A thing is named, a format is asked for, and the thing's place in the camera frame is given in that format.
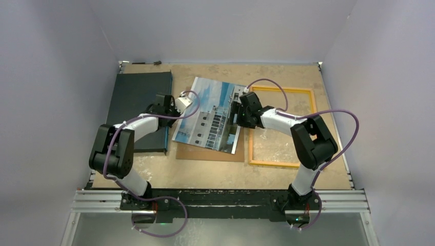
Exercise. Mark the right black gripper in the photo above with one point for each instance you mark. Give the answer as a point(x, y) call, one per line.
point(237, 108)

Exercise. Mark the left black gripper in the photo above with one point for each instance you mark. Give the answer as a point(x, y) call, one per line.
point(172, 107)

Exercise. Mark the yellow picture frame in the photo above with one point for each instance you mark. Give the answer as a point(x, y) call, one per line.
point(313, 109)

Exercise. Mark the building and sky photo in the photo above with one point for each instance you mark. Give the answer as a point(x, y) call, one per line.
point(211, 126)

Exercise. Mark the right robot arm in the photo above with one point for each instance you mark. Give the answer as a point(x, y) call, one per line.
point(314, 144)

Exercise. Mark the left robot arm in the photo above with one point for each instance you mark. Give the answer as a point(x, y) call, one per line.
point(113, 149)

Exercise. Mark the dark blue flat box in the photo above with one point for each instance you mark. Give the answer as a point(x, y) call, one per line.
point(132, 94)

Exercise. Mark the brown backing board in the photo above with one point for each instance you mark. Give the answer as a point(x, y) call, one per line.
point(188, 152)

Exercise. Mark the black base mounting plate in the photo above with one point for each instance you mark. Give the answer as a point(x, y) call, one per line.
point(279, 205)

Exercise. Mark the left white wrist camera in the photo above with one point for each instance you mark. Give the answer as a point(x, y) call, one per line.
point(182, 103)

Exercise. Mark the aluminium rail frame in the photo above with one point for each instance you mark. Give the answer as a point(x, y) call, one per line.
point(332, 201)

